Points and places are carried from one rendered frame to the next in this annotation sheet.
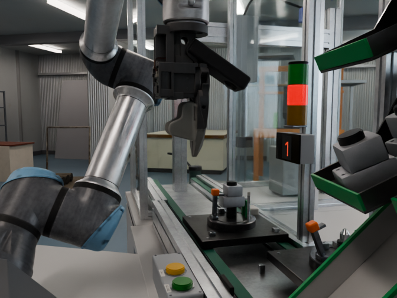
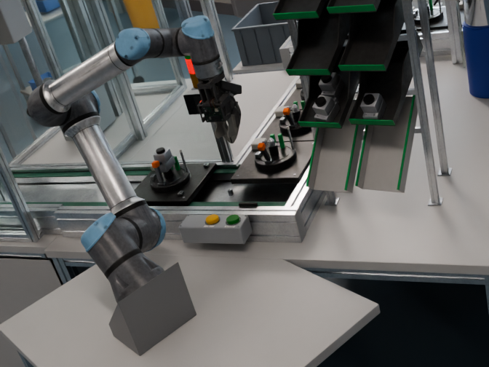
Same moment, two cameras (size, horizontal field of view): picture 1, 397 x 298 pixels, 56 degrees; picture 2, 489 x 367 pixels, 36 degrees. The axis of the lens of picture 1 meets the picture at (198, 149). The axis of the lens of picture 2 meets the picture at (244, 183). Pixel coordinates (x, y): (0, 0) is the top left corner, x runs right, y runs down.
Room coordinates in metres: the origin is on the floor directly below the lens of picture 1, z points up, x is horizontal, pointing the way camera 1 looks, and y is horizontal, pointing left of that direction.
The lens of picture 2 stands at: (-0.71, 1.37, 2.11)
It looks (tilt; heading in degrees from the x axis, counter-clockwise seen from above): 28 degrees down; 314
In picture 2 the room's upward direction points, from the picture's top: 16 degrees counter-clockwise
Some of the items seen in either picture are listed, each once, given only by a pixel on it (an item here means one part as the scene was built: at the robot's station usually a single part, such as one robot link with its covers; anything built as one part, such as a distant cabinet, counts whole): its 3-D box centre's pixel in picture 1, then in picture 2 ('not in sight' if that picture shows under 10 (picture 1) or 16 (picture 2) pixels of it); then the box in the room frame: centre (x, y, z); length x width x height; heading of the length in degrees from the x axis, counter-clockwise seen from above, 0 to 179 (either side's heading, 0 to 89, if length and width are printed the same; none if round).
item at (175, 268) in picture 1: (175, 270); (212, 220); (0.76, 0.05, 0.96); 0.04 x 0.04 x 0.02
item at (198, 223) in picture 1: (231, 227); (171, 183); (1.06, -0.10, 0.96); 0.24 x 0.24 x 0.02; 15
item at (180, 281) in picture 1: (182, 285); (233, 220); (0.69, 0.03, 0.96); 0.04 x 0.04 x 0.02
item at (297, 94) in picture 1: (297, 95); (194, 63); (0.94, -0.25, 1.33); 0.05 x 0.05 x 0.05
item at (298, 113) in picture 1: (296, 115); (199, 78); (0.94, -0.25, 1.28); 0.05 x 0.05 x 0.05
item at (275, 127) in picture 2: not in sight; (296, 113); (0.82, -0.54, 1.01); 0.24 x 0.24 x 0.13; 15
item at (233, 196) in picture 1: (234, 193); (164, 156); (1.06, -0.11, 1.06); 0.08 x 0.04 x 0.07; 105
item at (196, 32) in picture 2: not in sight; (199, 39); (0.63, 0.02, 1.53); 0.09 x 0.08 x 0.11; 11
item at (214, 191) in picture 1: (217, 201); (158, 170); (1.05, -0.05, 1.04); 0.04 x 0.02 x 0.08; 105
